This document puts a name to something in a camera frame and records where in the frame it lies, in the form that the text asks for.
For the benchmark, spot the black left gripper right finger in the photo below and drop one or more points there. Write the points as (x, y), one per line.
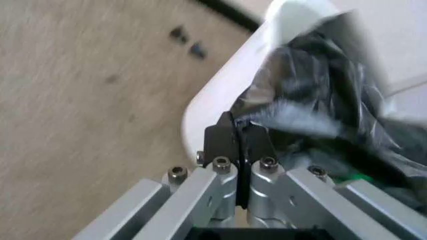
(300, 200)

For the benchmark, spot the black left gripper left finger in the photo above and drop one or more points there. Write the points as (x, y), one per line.
(200, 197)

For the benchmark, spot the black plastic garbage bag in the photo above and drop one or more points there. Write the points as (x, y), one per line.
(320, 100)

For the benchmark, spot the white plastic trash bin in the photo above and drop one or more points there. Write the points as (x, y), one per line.
(230, 82)

